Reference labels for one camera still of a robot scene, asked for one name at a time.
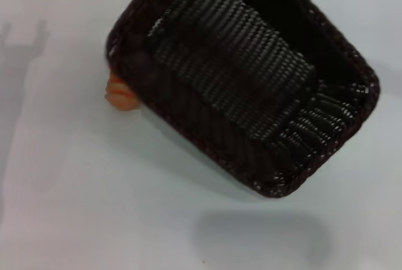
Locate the dark brown woven basket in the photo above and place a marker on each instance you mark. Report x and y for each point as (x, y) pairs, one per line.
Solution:
(232, 94)

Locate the orange striped bread loaf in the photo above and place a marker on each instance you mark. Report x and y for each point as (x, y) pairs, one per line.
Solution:
(117, 95)

